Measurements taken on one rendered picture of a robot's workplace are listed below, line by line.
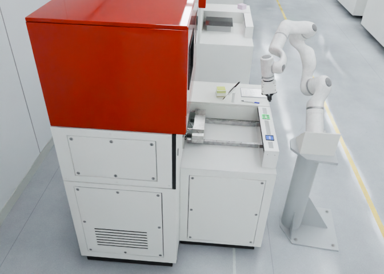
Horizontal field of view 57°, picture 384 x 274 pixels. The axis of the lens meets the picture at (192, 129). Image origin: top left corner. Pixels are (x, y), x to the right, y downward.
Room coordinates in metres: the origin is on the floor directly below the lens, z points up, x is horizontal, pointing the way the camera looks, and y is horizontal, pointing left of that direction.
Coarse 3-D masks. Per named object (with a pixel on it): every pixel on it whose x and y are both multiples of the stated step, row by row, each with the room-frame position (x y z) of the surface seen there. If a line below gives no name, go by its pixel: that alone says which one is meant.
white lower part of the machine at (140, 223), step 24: (72, 192) 1.58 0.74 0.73; (96, 192) 1.57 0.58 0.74; (120, 192) 1.56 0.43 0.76; (144, 192) 1.55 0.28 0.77; (168, 192) 1.55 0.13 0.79; (72, 216) 1.58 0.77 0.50; (96, 216) 1.57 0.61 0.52; (120, 216) 1.56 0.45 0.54; (144, 216) 1.55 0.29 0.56; (168, 216) 1.55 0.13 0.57; (96, 240) 1.57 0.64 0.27; (120, 240) 1.56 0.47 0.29; (144, 240) 1.56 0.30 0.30; (168, 240) 1.55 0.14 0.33; (168, 264) 1.57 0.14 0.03
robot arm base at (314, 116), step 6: (312, 108) 2.12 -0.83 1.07; (318, 108) 2.11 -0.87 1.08; (306, 114) 2.13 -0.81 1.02; (312, 114) 2.09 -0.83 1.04; (318, 114) 2.08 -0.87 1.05; (306, 120) 2.10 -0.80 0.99; (312, 120) 2.06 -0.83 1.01; (318, 120) 2.05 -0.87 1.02; (306, 126) 2.06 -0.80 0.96; (312, 126) 2.03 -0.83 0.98; (318, 126) 2.02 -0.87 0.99; (324, 132) 2.02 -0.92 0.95
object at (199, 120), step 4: (196, 116) 2.27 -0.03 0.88; (200, 116) 2.28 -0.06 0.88; (204, 116) 2.28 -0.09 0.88; (196, 120) 2.22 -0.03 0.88; (200, 120) 2.22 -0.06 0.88; (204, 120) 2.22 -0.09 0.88; (196, 124) 2.16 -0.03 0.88; (200, 124) 2.17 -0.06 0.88; (204, 124) 2.17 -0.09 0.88; (204, 128) 2.12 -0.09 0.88; (196, 132) 2.06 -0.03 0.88; (192, 140) 1.97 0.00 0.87; (196, 140) 1.97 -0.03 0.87; (200, 140) 1.97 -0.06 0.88
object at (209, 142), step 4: (188, 140) 2.01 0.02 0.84; (204, 140) 2.01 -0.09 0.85; (208, 140) 2.01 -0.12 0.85; (212, 140) 2.01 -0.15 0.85; (216, 140) 2.01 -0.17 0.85; (220, 140) 2.02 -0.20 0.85; (208, 144) 2.00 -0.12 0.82; (212, 144) 2.00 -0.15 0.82; (216, 144) 2.00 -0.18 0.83; (220, 144) 2.00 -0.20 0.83; (224, 144) 2.00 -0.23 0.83; (228, 144) 1.99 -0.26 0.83; (232, 144) 1.99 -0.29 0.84; (236, 144) 1.99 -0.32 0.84; (240, 144) 1.99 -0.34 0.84; (244, 144) 1.99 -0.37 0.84; (248, 144) 1.99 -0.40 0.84; (252, 144) 1.99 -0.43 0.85; (256, 144) 1.98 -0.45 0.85
